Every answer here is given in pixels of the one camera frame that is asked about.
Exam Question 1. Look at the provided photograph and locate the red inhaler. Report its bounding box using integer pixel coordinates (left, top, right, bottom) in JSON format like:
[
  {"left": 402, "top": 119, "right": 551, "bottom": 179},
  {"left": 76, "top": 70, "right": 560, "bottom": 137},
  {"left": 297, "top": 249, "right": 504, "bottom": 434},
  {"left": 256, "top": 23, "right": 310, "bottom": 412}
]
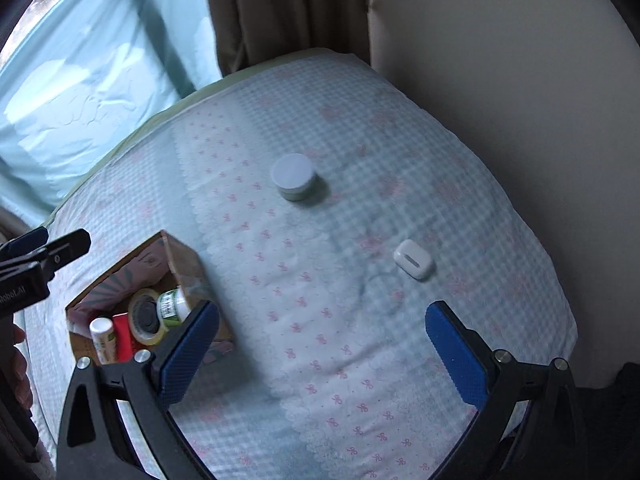
[{"left": 112, "top": 312, "right": 139, "bottom": 362}]

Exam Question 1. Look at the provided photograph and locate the light blue cloth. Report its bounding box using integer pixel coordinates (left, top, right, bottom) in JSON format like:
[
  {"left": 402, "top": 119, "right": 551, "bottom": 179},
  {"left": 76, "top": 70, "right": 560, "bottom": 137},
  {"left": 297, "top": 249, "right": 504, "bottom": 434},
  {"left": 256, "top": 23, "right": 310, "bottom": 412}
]
[{"left": 0, "top": 0, "right": 222, "bottom": 212}]

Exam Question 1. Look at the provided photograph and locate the checkered bed sheet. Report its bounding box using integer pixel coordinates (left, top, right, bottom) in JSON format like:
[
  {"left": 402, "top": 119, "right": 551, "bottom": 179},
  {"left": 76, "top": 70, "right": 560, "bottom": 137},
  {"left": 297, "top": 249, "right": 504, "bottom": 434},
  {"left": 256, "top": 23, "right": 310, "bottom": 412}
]
[{"left": 22, "top": 49, "right": 579, "bottom": 480}]

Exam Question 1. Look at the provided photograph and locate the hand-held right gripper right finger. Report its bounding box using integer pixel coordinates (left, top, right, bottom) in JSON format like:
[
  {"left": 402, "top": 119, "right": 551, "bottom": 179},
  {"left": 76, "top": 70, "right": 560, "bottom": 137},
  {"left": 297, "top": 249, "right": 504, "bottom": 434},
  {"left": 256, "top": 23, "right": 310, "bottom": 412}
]
[{"left": 424, "top": 301, "right": 587, "bottom": 479}]

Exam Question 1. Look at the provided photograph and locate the white round jar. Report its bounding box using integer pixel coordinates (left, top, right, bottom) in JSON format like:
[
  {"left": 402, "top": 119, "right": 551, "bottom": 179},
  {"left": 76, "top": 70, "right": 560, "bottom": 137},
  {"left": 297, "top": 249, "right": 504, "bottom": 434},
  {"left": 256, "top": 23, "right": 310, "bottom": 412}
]
[{"left": 269, "top": 153, "right": 318, "bottom": 203}]

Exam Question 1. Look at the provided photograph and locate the white tube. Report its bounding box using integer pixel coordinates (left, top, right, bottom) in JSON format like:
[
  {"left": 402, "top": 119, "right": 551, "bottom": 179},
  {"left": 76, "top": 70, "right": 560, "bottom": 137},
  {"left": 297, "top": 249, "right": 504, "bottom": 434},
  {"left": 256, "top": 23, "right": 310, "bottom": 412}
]
[{"left": 88, "top": 316, "right": 122, "bottom": 367}]

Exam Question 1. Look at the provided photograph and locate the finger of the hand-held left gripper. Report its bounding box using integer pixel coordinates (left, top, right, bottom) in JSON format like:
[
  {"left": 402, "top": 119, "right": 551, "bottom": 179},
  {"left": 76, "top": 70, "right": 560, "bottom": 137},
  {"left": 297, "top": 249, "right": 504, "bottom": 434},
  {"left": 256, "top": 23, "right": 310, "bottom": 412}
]
[
  {"left": 30, "top": 228, "right": 92, "bottom": 277},
  {"left": 0, "top": 226, "right": 50, "bottom": 262}
]

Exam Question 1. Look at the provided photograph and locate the person's left hand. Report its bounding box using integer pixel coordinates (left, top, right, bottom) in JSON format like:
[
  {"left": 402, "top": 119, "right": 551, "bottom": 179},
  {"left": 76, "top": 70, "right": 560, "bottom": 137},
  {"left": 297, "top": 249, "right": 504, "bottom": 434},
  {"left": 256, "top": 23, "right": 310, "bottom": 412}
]
[{"left": 11, "top": 324, "right": 35, "bottom": 407}]

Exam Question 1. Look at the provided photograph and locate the clear tape roll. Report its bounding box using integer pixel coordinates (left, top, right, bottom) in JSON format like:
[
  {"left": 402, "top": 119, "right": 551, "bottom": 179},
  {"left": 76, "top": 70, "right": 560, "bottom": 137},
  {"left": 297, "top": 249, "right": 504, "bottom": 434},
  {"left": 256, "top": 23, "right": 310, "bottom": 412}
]
[{"left": 127, "top": 287, "right": 174, "bottom": 347}]

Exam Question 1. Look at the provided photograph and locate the green label bottle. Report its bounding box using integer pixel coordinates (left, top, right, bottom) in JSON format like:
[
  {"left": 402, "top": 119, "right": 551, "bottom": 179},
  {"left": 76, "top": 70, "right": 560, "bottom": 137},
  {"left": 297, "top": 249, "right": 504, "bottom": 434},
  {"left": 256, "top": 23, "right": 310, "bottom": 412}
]
[{"left": 156, "top": 287, "right": 192, "bottom": 329}]

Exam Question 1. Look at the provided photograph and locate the white earbuds case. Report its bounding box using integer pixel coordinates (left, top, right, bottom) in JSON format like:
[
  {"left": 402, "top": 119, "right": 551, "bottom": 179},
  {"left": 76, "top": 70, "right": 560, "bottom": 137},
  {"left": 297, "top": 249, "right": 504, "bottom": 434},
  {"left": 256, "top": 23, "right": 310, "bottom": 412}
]
[{"left": 392, "top": 238, "right": 434, "bottom": 282}]

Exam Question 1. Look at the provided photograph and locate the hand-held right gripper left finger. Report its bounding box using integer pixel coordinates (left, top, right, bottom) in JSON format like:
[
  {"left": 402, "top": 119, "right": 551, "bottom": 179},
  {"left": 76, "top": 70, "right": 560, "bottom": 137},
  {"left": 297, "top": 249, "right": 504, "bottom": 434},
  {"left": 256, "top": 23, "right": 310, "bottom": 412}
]
[{"left": 57, "top": 301, "right": 221, "bottom": 479}]

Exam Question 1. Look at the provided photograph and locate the grey-brown curtain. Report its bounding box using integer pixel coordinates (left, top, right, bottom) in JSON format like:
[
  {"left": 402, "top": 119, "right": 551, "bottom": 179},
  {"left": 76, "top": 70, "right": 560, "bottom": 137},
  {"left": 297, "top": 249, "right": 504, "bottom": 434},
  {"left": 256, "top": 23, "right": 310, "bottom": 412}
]
[{"left": 191, "top": 0, "right": 374, "bottom": 75}]

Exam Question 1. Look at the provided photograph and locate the patterned cardboard box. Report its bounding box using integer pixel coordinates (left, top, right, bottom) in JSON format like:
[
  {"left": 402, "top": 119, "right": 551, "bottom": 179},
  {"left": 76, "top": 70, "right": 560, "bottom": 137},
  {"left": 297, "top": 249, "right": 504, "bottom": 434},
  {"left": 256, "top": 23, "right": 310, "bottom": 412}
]
[{"left": 65, "top": 230, "right": 237, "bottom": 367}]

